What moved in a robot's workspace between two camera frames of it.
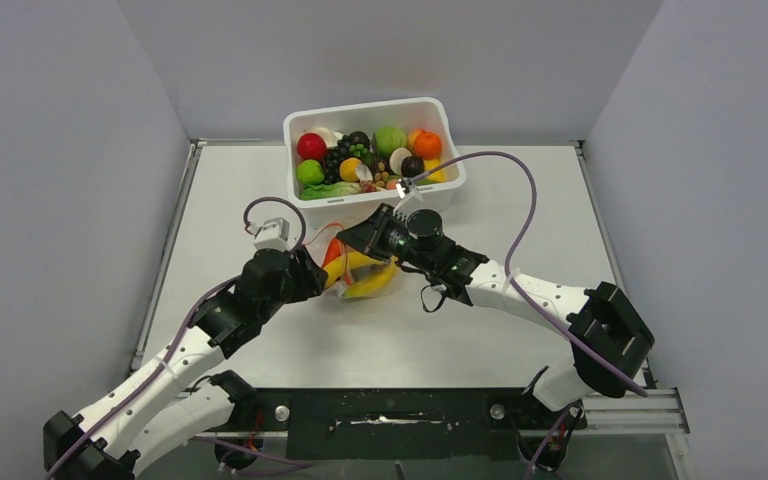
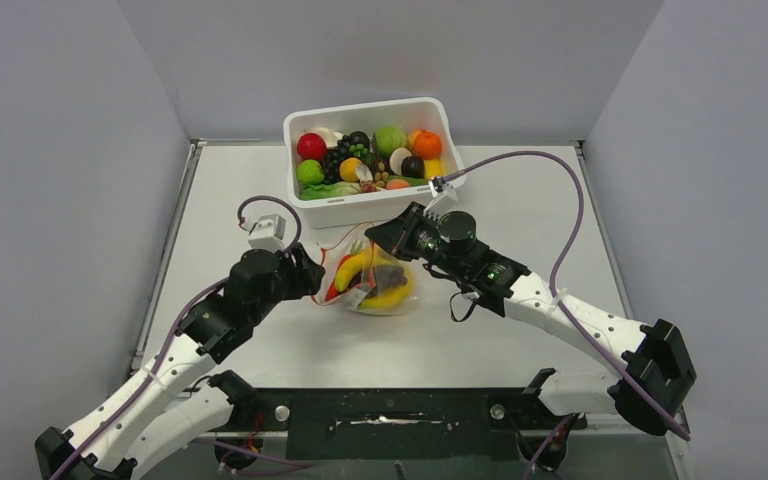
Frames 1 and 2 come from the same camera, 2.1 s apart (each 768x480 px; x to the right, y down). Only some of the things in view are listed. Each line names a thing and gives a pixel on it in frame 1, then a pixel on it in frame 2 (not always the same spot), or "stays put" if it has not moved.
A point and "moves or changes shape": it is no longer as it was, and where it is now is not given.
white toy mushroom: x=363 y=173 stays put
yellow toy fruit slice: x=439 y=175 stays put
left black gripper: x=310 y=277 stays put
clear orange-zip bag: x=350 y=271 moves or changes shape
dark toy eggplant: x=412 y=165 stays put
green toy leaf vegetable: x=316 y=191 stays put
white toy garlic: x=331 y=138 stays put
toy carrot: x=333 y=252 → x=333 y=291
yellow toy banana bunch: x=376 y=285 → x=389 y=299
